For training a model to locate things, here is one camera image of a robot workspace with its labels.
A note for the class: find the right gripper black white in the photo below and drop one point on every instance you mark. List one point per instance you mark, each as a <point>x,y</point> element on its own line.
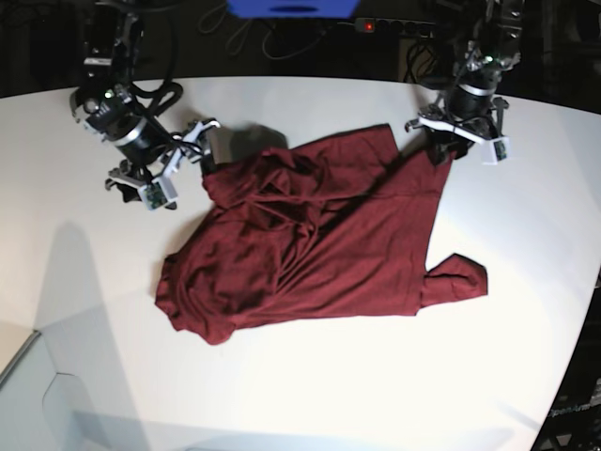
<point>150,151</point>

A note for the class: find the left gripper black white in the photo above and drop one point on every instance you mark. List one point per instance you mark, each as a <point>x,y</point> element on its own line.
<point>460,118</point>

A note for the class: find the dark red long-sleeve t-shirt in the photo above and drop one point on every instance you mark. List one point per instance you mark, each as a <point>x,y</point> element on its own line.
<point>335,228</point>

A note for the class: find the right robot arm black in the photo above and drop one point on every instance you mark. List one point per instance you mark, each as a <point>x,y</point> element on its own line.
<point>110,105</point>

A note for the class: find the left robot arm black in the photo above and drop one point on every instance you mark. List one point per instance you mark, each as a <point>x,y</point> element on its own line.
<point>475,43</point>

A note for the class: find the black power strip red light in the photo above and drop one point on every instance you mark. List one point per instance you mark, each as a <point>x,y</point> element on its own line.
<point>400,28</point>

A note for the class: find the blue box at table back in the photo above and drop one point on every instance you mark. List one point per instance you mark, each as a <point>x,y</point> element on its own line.
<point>251,9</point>

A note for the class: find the black OpenArm labelled case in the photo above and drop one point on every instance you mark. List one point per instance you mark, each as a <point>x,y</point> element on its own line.
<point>573,421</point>

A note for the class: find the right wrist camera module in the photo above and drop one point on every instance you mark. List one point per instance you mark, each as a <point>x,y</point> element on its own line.
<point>160,193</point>

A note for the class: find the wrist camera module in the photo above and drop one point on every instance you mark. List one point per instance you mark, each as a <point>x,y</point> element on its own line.
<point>160,193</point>
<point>495,151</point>

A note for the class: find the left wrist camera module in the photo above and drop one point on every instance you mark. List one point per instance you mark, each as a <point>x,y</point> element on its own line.
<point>495,151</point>

